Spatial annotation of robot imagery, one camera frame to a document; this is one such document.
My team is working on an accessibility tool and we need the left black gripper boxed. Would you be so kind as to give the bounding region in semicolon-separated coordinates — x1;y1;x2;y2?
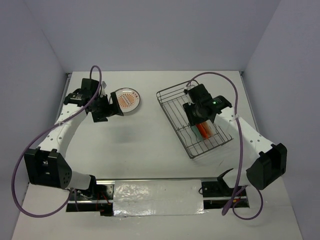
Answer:
89;91;123;123

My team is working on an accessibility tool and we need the green plate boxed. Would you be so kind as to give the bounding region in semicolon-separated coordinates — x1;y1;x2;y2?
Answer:
191;125;203;141

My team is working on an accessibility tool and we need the white plate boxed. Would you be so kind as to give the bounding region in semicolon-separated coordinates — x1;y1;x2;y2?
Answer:
115;87;142;114

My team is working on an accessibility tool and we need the orange plate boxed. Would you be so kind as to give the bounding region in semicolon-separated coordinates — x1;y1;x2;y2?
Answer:
196;122;211;139

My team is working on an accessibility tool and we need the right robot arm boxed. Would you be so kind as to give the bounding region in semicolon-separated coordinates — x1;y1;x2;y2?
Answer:
183;84;288;190

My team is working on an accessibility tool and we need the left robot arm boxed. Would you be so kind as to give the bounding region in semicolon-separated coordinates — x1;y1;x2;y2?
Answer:
24;78;123;200

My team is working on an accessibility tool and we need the pink plate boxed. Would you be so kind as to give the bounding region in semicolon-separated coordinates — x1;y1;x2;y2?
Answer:
206;120;217;137

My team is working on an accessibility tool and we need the silver tape patch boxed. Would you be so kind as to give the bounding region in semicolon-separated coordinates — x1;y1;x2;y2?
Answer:
112;179;205;217

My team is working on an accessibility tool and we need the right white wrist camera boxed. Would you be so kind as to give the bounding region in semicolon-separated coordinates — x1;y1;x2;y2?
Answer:
183;84;196;95

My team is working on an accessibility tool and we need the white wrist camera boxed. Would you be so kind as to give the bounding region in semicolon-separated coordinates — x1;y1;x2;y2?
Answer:
183;84;196;95
99;81;107;96

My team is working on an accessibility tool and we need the metal wire dish rack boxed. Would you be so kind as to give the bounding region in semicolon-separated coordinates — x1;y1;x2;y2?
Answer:
156;80;233;159

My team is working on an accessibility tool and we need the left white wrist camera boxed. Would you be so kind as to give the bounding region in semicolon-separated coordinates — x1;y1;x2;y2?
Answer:
99;81;107;96

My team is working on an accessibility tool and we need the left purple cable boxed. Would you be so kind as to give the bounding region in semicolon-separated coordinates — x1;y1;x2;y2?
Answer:
11;65;103;218

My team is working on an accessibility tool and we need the purple cable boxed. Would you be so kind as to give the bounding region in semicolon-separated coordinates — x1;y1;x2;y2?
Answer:
11;65;103;218
186;71;264;221

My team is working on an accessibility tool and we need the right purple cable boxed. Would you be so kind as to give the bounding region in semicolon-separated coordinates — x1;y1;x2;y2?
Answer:
186;71;264;221

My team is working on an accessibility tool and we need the metal mounting rail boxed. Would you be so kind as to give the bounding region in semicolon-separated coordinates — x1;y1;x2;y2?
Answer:
65;176;251;217

